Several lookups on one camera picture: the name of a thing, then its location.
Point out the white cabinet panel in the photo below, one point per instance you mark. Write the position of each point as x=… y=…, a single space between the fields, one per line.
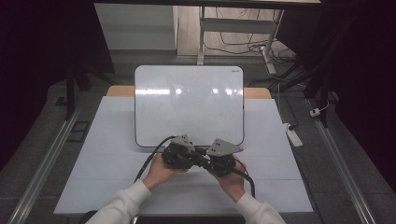
x=137 y=26

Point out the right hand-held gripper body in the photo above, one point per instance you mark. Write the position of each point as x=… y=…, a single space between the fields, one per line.
x=222 y=155

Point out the white power strip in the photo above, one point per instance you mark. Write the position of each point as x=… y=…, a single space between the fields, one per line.
x=292 y=134

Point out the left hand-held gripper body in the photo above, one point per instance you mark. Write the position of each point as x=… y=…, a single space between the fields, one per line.
x=179 y=154

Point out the grey metal desk frame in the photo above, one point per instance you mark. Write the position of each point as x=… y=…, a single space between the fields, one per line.
x=236 y=25

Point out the white whiteboard with black rim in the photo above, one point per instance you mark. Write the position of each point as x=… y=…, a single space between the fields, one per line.
x=190 y=105

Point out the black metal stand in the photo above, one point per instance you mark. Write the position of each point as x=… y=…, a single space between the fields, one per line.
x=71 y=93
x=317 y=84

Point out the person's right hand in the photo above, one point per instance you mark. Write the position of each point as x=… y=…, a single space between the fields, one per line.
x=232 y=183

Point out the aluminium floor rail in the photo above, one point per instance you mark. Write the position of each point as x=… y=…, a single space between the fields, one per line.
x=342 y=168
x=43 y=165

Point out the person's left hand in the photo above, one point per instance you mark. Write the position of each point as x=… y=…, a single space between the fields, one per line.
x=160 y=172

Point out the small white plug adapter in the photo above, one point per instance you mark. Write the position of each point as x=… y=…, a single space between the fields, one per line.
x=315 y=112

